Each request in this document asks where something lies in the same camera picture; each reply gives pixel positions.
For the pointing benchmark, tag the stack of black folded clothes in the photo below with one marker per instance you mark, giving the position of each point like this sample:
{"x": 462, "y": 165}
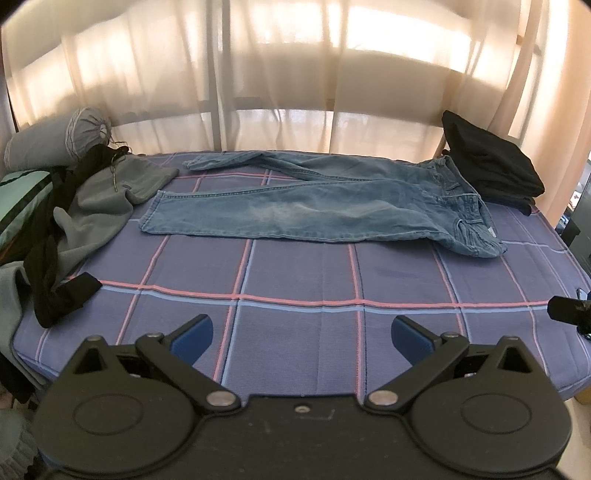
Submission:
{"x": 498, "y": 170}

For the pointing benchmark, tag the grey fleece blanket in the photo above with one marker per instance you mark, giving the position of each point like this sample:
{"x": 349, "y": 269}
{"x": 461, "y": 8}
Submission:
{"x": 100, "y": 209}

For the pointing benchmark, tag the purple plaid bed sheet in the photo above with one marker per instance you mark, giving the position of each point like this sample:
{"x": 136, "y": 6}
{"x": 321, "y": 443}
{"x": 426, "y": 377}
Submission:
{"x": 314, "y": 318}

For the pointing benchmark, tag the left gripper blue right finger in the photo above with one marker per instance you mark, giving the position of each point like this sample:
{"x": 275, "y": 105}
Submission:
{"x": 433, "y": 359}

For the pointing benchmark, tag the grey bolster pillow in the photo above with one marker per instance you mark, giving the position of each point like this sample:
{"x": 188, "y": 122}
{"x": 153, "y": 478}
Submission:
{"x": 61, "y": 140}

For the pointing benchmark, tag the sheer cream curtain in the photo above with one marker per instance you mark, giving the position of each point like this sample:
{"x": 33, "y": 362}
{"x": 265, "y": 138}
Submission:
{"x": 367, "y": 77}

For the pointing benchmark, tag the blue denim jeans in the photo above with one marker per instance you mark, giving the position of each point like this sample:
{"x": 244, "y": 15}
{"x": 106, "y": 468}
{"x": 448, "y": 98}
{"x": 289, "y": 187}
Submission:
{"x": 333, "y": 199}

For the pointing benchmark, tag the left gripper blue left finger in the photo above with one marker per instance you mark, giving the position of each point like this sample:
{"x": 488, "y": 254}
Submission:
{"x": 173, "y": 356}

